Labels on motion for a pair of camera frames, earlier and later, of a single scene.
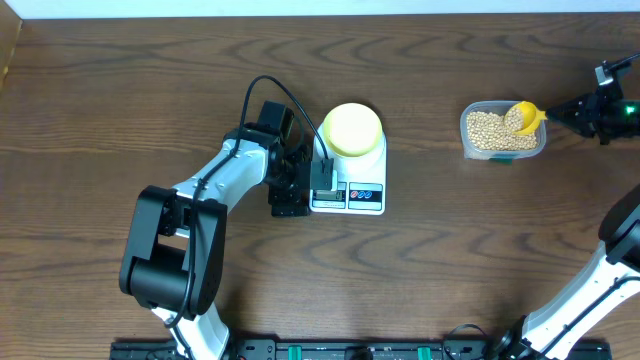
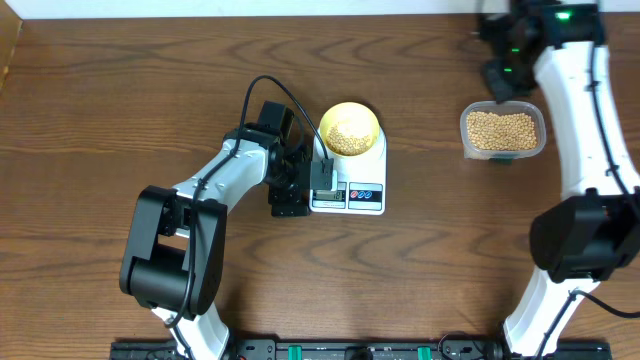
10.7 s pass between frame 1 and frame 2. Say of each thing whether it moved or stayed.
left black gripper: stayed
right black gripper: moved
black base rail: stayed
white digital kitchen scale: stayed
